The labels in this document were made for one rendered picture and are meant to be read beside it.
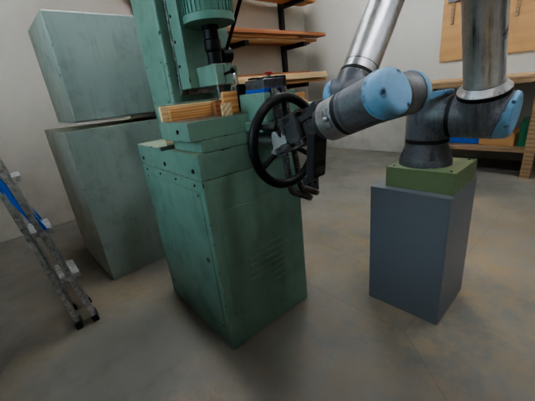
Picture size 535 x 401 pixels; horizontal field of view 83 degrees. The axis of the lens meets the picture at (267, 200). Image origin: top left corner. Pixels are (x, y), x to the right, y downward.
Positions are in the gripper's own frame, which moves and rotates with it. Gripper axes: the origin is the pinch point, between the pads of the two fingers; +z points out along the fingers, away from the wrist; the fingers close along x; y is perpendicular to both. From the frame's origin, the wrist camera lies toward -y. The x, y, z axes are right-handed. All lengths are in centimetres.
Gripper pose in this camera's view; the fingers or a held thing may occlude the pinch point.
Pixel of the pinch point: (276, 153)
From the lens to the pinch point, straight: 83.8
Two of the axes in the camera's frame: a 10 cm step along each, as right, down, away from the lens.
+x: -7.6, 3.0, -5.8
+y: -3.2, -9.4, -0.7
